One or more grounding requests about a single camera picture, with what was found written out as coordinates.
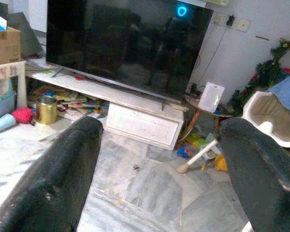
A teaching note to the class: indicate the round wooden stool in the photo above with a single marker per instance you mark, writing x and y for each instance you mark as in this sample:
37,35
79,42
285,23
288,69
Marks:
194,116

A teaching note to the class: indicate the pile of children's books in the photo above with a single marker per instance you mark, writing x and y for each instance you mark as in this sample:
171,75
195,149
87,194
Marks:
75,101

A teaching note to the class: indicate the black flat-screen television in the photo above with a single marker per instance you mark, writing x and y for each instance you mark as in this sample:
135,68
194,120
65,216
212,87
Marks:
125,41

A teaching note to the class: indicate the brown cardboard box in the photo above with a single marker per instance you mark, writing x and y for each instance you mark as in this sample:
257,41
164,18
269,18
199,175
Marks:
4,48

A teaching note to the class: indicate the gold tin can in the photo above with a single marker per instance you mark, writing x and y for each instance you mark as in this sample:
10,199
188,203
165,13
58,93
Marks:
46,111

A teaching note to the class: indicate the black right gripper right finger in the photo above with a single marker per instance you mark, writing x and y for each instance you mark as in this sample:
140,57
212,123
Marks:
261,178

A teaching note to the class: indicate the blue toy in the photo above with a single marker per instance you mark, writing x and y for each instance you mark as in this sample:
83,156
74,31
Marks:
183,152

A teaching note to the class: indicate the beige wall socket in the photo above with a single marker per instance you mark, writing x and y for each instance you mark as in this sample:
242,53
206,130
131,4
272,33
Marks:
219,18

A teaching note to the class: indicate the white television stand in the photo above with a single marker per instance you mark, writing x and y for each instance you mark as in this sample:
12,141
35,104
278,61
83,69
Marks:
140,120

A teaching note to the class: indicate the blue cloth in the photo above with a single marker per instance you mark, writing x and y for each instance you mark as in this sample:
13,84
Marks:
288,93

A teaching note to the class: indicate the grey board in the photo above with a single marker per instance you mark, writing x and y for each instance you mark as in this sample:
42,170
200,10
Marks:
25,36

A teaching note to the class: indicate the white side table colourful print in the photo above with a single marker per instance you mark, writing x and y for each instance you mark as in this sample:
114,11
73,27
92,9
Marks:
4,71

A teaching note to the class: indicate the green Christmas garland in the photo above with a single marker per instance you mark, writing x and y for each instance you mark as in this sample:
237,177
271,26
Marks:
265,72

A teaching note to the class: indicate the beige wall plate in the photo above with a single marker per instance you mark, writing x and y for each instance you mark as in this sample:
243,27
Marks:
243,25

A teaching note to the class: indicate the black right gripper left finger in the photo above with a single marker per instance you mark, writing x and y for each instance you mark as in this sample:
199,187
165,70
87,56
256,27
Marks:
55,174

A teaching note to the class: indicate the small red toy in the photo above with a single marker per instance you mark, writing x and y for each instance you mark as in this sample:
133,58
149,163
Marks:
79,78

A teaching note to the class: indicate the pink yarn ball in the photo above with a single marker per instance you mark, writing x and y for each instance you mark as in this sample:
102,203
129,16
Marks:
22,115

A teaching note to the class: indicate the white plastic baby chair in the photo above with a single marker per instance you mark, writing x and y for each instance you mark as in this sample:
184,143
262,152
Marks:
263,113

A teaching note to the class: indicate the light blue paper roll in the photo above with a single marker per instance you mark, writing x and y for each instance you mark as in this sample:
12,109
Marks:
1,124

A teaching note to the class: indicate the black plug adapter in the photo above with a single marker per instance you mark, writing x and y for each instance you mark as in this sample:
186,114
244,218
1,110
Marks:
230,20

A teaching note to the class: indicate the white box-shaped device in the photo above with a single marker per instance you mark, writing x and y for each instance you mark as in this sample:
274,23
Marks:
210,96

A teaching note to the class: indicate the green and yellow toy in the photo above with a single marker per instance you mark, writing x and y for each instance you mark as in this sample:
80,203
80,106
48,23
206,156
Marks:
195,140

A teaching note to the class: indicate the light blue plastic bin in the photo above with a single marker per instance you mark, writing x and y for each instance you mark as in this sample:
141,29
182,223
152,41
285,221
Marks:
1,104

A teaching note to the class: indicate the white leg with beige foot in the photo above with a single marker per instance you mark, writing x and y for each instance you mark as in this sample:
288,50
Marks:
198,157

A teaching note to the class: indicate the small black floor object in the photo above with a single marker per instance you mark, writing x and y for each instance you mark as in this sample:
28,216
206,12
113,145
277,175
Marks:
136,167

